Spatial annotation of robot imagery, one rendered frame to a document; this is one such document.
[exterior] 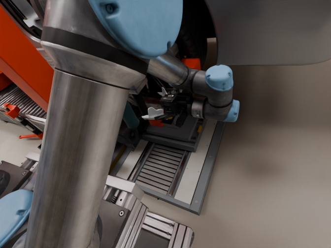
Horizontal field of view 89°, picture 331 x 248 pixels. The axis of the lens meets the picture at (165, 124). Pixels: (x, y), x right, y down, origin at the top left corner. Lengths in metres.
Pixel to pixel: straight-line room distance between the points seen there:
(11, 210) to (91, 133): 0.26
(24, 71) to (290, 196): 1.70
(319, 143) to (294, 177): 0.36
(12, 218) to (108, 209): 0.25
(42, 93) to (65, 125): 0.98
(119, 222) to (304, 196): 1.19
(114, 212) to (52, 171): 0.36
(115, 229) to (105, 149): 0.36
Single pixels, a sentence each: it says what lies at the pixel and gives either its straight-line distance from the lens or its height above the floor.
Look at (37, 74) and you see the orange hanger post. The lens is 1.17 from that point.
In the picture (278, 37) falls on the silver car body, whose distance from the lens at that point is 0.94.
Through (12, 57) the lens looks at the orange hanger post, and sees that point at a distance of 1.13.
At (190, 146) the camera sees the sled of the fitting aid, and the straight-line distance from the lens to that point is 1.36.
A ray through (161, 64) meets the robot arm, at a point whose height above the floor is 1.08.
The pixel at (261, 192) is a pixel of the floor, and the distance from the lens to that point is 1.40.
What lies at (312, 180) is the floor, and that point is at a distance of 1.52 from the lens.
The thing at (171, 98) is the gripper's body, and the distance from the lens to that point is 0.63.
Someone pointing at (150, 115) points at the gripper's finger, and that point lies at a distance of 0.67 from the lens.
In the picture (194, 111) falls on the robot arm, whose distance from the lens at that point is 0.61.
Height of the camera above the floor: 1.29
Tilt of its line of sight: 46 degrees down
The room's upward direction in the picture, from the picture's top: 22 degrees counter-clockwise
